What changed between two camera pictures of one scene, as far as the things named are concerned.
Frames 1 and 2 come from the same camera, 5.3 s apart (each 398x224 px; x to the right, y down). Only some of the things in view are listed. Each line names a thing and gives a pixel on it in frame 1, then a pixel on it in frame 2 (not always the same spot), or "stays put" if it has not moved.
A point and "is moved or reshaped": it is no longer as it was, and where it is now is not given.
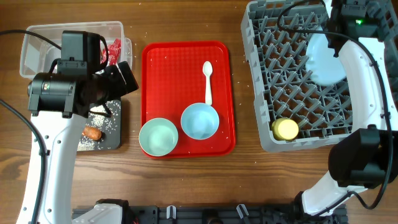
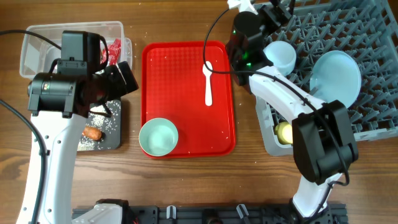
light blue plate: (321, 63) is moved or reshaped
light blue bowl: (199, 121) → (283, 56)
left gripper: (117, 86) stays put
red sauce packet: (114, 53) stays put
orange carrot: (93, 132) stays put
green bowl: (158, 137) stays put
